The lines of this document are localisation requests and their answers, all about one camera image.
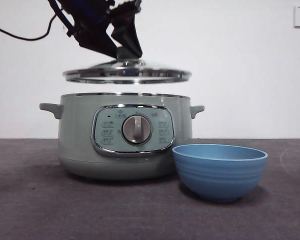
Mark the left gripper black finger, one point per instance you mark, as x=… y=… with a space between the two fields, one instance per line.
x=93 y=42
x=131 y=37

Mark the glass lid with steel rim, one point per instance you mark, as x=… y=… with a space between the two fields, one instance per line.
x=130 y=73

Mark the pale green electric steamer pot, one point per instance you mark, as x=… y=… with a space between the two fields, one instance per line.
x=75 y=140

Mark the blue ribbed bowl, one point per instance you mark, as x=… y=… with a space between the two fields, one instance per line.
x=220 y=175

